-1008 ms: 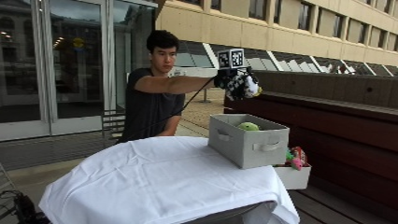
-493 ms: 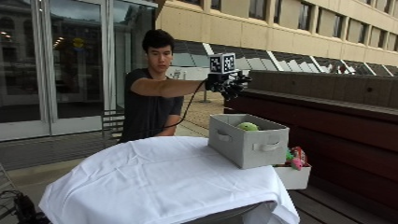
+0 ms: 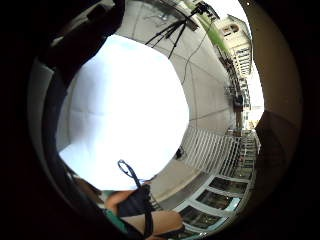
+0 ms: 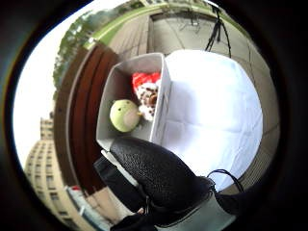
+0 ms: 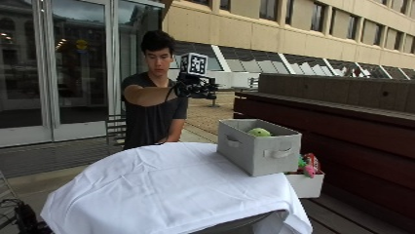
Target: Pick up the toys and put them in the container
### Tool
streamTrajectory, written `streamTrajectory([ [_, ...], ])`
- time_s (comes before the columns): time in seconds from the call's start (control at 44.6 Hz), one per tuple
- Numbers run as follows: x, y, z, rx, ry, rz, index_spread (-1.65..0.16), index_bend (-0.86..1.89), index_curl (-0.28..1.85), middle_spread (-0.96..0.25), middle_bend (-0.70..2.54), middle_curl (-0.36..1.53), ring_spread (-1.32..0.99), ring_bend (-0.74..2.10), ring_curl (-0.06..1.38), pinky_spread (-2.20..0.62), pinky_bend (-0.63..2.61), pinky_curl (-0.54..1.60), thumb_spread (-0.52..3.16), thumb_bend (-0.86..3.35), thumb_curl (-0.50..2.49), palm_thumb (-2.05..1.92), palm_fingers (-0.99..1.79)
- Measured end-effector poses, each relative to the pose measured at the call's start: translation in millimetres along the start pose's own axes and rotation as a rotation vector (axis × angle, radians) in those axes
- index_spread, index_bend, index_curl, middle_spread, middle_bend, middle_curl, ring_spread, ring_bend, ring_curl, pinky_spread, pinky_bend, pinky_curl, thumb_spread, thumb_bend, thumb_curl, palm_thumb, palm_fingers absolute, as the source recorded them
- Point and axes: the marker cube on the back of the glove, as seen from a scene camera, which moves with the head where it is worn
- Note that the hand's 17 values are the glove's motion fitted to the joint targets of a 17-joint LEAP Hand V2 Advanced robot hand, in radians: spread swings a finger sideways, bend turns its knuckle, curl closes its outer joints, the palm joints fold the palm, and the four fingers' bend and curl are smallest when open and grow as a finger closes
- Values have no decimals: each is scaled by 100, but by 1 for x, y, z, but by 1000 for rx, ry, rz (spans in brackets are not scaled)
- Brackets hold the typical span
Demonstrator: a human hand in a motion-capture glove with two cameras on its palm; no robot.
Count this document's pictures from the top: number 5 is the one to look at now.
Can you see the white marker cube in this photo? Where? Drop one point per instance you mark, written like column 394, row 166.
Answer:
column 194, row 64

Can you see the the person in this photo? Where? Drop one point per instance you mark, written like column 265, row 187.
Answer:
column 150, row 110

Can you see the green soft toy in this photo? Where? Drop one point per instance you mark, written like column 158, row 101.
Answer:
column 258, row 132

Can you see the grey fabric storage box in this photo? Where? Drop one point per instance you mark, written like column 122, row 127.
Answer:
column 258, row 149

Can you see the beige building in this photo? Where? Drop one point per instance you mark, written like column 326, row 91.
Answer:
column 289, row 35

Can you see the metal chair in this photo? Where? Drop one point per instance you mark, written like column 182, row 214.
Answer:
column 116, row 130

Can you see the glass door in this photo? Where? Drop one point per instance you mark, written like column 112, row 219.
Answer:
column 80, row 65

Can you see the white tablecloth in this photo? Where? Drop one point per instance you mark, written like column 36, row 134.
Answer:
column 173, row 188

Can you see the red snack packet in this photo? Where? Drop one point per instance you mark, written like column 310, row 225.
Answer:
column 312, row 161

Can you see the pink and green toy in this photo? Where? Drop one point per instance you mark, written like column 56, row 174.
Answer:
column 307, row 168

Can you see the white plastic bin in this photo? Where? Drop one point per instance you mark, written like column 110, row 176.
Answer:
column 306, row 184

